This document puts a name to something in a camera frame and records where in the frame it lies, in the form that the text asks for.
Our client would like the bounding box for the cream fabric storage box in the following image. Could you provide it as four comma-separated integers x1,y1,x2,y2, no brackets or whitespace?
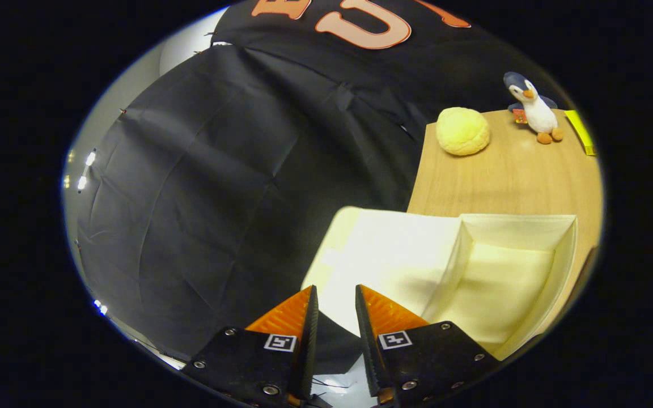
302,206,579,362

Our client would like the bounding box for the penguin plush toy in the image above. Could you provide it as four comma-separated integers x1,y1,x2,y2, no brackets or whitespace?
503,71,565,145

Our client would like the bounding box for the yellow book red label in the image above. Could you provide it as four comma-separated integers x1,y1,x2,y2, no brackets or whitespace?
565,109,596,156

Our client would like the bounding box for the yellow bun plush toy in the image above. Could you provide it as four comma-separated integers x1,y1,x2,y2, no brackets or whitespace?
436,107,491,156

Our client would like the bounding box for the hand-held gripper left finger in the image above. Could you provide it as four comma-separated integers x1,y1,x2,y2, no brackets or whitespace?
182,285,320,408

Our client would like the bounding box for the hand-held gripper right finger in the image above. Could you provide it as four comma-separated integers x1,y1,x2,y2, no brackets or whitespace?
355,284,501,408

